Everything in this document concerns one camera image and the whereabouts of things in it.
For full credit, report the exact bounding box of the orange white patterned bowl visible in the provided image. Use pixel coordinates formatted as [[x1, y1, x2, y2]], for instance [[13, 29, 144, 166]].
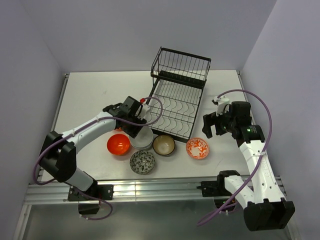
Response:
[[185, 137, 210, 160]]

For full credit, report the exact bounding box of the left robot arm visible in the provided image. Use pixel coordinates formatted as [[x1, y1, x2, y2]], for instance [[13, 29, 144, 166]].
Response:
[[37, 96, 151, 200]]

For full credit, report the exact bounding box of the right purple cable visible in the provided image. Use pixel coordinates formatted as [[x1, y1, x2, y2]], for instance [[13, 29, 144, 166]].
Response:
[[196, 89, 272, 227]]

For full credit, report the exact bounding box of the brown beige bowl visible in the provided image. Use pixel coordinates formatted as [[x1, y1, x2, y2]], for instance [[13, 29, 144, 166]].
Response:
[[152, 135, 176, 157]]

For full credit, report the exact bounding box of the aluminium mounting rail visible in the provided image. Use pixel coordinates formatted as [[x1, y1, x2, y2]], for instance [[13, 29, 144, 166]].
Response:
[[24, 174, 287, 205]]

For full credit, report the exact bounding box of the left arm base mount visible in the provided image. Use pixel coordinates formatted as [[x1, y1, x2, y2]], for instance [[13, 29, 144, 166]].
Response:
[[67, 184, 114, 221]]

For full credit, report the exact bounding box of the near orange bowl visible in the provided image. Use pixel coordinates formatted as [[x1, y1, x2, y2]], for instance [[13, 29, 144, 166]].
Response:
[[106, 134, 131, 156]]

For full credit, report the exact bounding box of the purple cable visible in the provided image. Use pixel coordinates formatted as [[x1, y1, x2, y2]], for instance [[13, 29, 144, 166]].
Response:
[[32, 96, 164, 221], [196, 89, 272, 227]]

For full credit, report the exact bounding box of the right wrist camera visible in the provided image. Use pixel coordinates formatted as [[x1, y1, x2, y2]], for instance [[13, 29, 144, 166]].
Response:
[[212, 95, 230, 116]]

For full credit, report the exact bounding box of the black wire dish rack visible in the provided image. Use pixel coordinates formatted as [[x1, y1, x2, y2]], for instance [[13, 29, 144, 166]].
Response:
[[146, 47, 211, 143]]

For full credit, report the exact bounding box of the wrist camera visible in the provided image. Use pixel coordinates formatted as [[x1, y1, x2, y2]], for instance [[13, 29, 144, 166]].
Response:
[[212, 95, 230, 116], [136, 98, 151, 120]]

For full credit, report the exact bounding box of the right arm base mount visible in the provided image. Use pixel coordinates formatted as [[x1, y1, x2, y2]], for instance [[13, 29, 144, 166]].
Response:
[[196, 180, 224, 198]]

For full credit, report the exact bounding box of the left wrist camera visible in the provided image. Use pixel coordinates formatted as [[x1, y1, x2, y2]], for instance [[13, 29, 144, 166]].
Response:
[[136, 98, 151, 120]]

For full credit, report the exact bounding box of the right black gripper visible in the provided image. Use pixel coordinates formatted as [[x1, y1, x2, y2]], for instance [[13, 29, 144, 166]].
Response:
[[202, 104, 237, 138]]

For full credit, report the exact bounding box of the black white patterned bowl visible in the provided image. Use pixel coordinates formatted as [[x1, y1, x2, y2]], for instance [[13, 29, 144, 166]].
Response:
[[129, 150, 156, 175]]

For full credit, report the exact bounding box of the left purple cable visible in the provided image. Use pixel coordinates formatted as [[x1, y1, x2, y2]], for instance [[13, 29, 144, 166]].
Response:
[[32, 96, 164, 221]]

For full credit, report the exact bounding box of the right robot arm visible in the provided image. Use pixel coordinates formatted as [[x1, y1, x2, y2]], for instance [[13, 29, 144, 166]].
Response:
[[202, 98, 295, 232]]

